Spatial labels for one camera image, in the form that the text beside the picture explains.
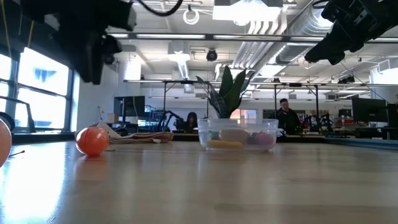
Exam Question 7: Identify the yellow toy fry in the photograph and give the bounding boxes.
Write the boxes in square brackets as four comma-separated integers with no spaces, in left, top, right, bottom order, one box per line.
[206,139,245,150]

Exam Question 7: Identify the clear plastic tupperware container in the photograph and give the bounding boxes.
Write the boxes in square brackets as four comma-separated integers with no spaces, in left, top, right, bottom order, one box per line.
[197,118,280,152]

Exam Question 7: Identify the beige folded cloth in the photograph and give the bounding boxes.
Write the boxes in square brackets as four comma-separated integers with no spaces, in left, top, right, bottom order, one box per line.
[88,120,175,145]

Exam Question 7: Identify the small pink toy fruit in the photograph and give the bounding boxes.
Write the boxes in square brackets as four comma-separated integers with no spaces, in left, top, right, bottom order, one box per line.
[255,132,275,146]

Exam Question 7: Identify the black monitor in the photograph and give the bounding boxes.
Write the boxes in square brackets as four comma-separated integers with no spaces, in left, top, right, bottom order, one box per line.
[387,103,398,128]
[351,97,389,123]
[113,95,146,118]

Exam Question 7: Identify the silver ventilation duct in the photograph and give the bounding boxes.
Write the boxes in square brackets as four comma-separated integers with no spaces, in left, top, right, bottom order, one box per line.
[273,0,338,66]

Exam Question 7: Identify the white coiled cable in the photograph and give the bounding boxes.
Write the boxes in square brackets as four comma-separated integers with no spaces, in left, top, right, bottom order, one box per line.
[182,7,201,26]

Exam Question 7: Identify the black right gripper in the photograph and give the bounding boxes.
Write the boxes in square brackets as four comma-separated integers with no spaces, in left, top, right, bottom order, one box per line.
[304,0,398,66]

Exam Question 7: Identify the person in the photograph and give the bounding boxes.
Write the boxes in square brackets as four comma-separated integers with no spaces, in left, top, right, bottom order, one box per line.
[275,98,301,136]
[182,111,199,134]

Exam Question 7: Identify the snake plant in white pot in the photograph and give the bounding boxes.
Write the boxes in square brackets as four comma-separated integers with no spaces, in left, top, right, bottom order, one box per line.
[195,65,256,121]

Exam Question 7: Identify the black overhead beam with lights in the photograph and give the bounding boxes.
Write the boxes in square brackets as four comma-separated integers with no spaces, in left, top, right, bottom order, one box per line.
[105,32,351,44]

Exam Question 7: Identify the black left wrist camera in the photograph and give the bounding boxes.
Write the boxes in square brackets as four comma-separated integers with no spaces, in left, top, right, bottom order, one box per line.
[107,0,137,32]

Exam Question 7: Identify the pink toy peach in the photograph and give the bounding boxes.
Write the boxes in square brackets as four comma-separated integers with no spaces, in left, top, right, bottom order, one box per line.
[0,119,13,169]

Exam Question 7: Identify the orange ball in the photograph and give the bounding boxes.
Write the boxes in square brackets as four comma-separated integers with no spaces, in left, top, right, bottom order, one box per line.
[75,126,111,157]

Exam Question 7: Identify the black aluminium table frame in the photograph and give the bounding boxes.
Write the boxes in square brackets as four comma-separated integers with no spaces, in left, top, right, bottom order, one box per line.
[11,130,398,152]

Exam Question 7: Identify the beige toy potato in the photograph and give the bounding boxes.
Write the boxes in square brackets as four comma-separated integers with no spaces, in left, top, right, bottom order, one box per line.
[219,129,249,146]

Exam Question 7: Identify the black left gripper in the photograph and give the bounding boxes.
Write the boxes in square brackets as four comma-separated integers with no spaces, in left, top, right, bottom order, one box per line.
[55,29,123,86]

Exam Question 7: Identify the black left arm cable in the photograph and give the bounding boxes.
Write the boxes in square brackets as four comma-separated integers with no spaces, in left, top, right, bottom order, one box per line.
[136,0,184,17]

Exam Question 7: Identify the white ceiling light panel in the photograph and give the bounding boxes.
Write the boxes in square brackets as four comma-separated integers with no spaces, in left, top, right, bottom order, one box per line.
[213,0,283,22]

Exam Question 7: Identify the black workbench frame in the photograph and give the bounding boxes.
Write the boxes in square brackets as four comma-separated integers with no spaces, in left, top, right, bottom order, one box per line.
[123,79,211,119]
[250,82,321,121]

